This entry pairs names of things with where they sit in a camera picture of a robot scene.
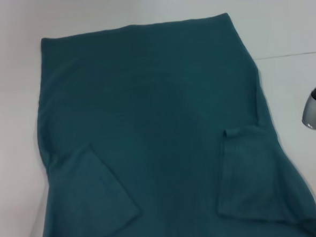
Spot teal blue shirt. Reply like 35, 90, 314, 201
25, 6, 316, 237

